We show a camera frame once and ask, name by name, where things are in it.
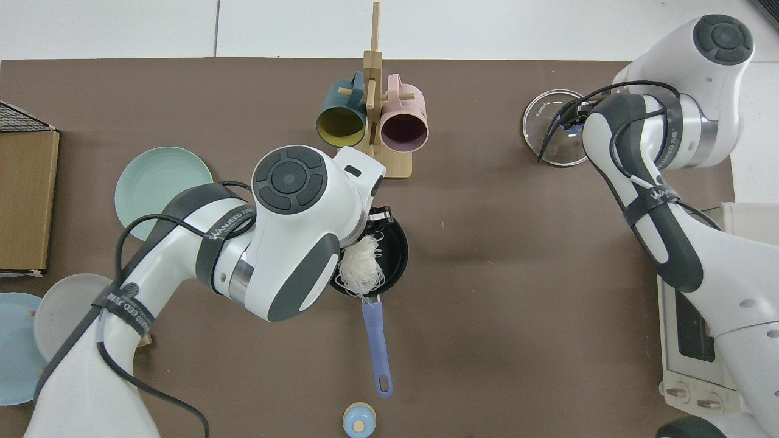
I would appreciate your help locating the dark grey equipment edge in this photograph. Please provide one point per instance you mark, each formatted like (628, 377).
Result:
(768, 11)

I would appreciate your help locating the wooden plate rack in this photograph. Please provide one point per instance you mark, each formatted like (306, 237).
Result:
(31, 314)

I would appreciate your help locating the grey plate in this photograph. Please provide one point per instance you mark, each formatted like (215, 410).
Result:
(64, 310)

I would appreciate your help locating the brown table cloth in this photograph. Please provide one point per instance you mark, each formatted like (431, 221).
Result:
(487, 274)

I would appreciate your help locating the pink cup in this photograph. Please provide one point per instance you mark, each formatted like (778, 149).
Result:
(405, 106)

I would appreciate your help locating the white vermicelli bundle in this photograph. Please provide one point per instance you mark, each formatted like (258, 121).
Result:
(362, 267)

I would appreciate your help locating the dark teal cup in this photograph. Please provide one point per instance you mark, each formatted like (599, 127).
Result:
(341, 100)

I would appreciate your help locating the pale toaster oven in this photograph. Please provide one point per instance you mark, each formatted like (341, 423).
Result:
(684, 374)

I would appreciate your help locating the small blue round thing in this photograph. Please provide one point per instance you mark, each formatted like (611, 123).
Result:
(359, 421)

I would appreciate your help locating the glass lid with blue knob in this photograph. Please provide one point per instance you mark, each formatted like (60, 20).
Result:
(544, 121)

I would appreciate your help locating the green plate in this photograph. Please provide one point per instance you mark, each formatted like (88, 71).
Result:
(158, 176)

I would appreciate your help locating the light blue plate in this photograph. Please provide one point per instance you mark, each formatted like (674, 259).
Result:
(15, 359)

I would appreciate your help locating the wooden cup stand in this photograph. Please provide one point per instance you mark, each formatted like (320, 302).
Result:
(374, 67)

